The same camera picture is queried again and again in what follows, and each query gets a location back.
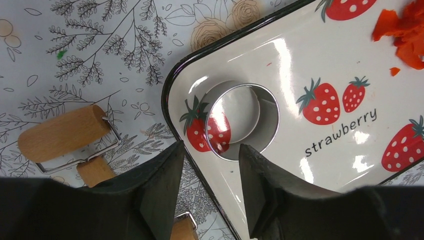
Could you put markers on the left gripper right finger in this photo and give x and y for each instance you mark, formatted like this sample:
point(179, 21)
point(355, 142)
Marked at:
point(281, 206)

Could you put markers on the orange dough scrap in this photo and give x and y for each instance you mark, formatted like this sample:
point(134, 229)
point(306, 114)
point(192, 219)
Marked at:
point(407, 31)

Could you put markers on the small round metal cup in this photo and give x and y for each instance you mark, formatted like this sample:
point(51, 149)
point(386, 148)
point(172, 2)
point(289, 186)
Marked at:
point(239, 114)

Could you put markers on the wooden dough roller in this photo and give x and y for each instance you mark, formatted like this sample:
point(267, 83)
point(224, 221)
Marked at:
point(73, 130)

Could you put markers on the strawberry print white tray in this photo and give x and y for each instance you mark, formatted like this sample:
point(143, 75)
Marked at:
point(351, 112)

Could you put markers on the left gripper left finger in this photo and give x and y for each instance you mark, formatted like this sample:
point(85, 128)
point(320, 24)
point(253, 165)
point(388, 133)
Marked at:
point(136, 205)

